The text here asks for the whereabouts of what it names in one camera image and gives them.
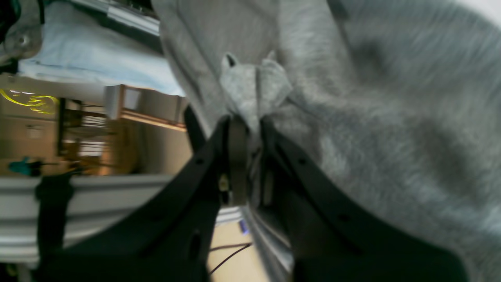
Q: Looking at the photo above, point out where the image-left right gripper right finger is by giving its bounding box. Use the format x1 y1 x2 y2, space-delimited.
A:
258 118 469 282

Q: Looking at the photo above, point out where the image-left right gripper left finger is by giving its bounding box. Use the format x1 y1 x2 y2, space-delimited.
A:
35 116 247 282

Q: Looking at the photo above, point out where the grey t-shirt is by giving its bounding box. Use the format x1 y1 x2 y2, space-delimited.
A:
152 0 500 282

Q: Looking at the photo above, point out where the aluminium frame stand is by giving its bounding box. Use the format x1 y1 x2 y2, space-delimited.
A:
0 174 173 264

